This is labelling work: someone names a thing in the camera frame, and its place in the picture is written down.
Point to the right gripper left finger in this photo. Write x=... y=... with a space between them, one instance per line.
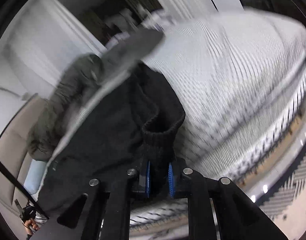
x=101 y=210

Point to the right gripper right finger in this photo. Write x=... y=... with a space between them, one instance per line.
x=218 y=209

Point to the black pants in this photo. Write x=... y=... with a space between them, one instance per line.
x=137 y=121

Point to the person's left hand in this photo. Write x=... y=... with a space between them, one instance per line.
x=31 y=226

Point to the light blue pillow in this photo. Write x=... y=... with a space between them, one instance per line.
x=34 y=177

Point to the beige upholstered headboard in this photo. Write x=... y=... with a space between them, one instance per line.
x=16 y=119

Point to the dark grey duvet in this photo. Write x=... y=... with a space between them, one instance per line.
x=80 y=81

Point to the white mesh mattress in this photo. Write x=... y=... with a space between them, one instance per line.
x=241 y=78

